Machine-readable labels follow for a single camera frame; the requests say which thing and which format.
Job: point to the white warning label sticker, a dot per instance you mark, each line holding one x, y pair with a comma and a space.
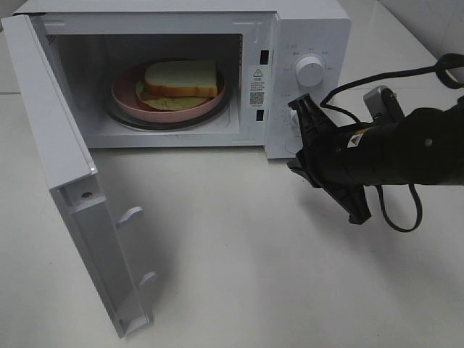
258, 81

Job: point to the white microwave oven body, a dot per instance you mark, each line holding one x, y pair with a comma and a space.
98, 41

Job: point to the white microwave door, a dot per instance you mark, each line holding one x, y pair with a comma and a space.
105, 243

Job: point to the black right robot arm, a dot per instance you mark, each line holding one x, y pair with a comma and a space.
424, 147

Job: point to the upper white power knob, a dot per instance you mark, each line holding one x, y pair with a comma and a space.
310, 70

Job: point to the pink round plate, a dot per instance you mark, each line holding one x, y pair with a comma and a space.
131, 95

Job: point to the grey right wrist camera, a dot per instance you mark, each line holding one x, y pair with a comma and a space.
383, 106

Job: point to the sandwich with lettuce and bacon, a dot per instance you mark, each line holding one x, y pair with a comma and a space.
178, 85

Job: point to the round white door button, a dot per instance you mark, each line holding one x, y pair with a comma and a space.
293, 145

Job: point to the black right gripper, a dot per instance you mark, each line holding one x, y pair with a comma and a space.
321, 161

